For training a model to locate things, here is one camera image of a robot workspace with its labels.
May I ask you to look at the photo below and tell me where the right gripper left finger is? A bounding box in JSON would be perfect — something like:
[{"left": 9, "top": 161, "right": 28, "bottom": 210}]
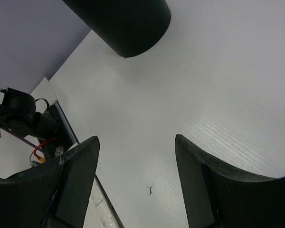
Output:
[{"left": 0, "top": 136, "right": 100, "bottom": 228}]

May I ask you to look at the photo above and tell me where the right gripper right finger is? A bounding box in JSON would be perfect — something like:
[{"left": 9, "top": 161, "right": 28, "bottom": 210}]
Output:
[{"left": 175, "top": 134, "right": 285, "bottom": 228}]

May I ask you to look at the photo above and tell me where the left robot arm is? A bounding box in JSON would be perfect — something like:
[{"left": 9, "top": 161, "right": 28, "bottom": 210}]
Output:
[{"left": 0, "top": 87, "right": 59, "bottom": 141}]

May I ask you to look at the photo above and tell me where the black cylindrical bin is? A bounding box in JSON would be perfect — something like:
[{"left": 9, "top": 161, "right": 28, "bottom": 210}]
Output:
[{"left": 64, "top": 0, "right": 171, "bottom": 58}]

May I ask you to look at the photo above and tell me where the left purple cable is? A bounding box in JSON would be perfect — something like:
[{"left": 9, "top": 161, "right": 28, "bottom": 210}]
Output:
[{"left": 0, "top": 127, "right": 50, "bottom": 159}]

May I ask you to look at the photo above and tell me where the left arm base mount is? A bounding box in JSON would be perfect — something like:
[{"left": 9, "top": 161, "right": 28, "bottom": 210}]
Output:
[{"left": 29, "top": 101, "right": 78, "bottom": 164}]

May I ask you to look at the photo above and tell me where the aluminium table frame rail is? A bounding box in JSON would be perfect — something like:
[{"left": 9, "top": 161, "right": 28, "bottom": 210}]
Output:
[{"left": 53, "top": 99, "right": 124, "bottom": 228}]

